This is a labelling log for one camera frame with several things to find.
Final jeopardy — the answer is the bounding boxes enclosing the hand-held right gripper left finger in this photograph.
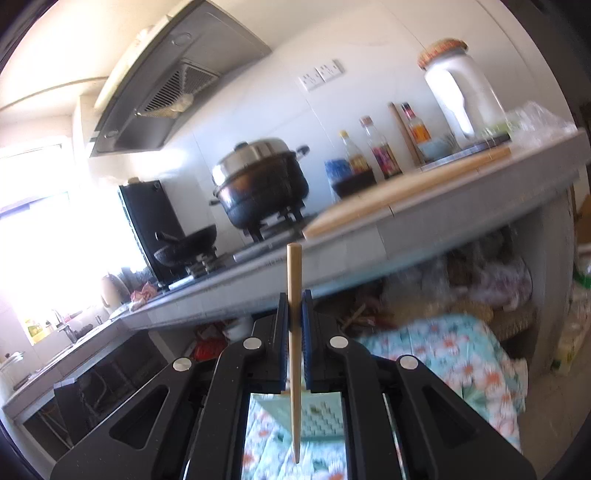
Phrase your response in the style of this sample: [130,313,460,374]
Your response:
[51,292,290,480]

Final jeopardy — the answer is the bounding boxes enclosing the black cap orange label bottle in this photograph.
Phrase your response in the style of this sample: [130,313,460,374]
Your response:
[399,102,433,149]

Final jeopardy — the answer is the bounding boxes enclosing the pink cloth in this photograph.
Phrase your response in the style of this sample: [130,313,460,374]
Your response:
[131,282,158,308]

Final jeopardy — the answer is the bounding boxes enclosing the wooden cutting board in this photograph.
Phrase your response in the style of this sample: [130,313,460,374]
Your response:
[302,147,513,240]

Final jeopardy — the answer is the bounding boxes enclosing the white wall socket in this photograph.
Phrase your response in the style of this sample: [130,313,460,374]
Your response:
[298,69,324,92]
[316,59,346,83]

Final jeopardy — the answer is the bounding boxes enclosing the red plastic basket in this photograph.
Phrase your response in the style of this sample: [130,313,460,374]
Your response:
[194,339,227,361]

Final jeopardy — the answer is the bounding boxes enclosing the white kitchen appliance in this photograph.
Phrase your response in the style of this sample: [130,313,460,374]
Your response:
[424,51,509,149]

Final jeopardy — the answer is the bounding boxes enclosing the black gas stove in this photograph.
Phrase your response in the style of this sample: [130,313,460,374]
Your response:
[157,210,320,292]

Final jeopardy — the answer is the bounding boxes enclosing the black splash guard panel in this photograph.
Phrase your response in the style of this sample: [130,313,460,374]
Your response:
[119,180,182,283]

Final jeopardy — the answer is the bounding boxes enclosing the black bowl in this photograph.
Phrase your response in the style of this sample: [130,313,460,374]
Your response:
[331,170,378,199]

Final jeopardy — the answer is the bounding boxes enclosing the black pot with steel lid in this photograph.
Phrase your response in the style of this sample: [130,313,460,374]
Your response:
[210,137,311,231]

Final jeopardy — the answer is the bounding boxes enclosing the red label sauce bottle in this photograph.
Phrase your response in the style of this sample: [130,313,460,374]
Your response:
[360,116,403,180]

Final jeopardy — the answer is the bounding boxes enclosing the lavender plastic bag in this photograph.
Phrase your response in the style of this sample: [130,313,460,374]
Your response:
[465,257,533,311]

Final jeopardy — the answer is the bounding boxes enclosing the black handled kitchen knife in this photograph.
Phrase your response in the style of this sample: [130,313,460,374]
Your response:
[456,131,511,154]

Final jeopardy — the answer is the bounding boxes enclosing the stack of white bowls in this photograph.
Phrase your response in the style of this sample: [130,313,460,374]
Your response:
[222,316,255,341]

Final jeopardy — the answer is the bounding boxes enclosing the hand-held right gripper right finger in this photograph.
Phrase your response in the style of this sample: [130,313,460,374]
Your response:
[301,290,539,480]

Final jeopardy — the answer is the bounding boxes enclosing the green plastic utensil basket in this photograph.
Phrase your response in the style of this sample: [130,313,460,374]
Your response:
[252,391,346,440]

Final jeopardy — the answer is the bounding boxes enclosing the metal faucet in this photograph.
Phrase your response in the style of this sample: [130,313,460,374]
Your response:
[51,309,77,343]

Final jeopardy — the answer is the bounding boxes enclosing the wooden rolling pin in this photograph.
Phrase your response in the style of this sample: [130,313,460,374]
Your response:
[388,102,424,167]

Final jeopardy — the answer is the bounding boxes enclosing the crumpled clear plastic bag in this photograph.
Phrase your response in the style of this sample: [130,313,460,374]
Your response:
[382,262,463,320]

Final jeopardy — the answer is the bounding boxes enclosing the window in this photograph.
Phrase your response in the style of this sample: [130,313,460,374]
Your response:
[0,148,126,352]

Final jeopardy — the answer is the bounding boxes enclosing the white bag with green print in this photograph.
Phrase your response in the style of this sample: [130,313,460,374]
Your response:
[555,249,591,376]

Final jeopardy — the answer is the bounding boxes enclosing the yellow cap sauce bottle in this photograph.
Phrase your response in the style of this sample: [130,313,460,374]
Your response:
[339,130,366,174]

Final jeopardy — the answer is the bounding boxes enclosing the pale green bowl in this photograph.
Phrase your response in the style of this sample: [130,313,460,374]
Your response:
[418,138,456,162]

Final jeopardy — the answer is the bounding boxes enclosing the floral teal cloth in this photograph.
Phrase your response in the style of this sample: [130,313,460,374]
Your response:
[240,313,528,480]

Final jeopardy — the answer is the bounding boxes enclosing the black wok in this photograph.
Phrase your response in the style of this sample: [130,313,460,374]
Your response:
[154,224,218,268]

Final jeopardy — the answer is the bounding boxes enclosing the beige jug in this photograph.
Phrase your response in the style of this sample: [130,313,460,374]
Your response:
[100,273,128,313]

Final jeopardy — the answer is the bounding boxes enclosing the steel range hood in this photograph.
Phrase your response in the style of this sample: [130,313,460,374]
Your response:
[90,0,273,158]

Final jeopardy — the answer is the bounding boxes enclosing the woven straw lid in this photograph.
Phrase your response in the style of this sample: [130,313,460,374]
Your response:
[418,40,468,70]

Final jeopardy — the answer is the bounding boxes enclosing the wooden chopstick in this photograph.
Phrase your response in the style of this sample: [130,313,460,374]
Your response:
[286,243,304,465]

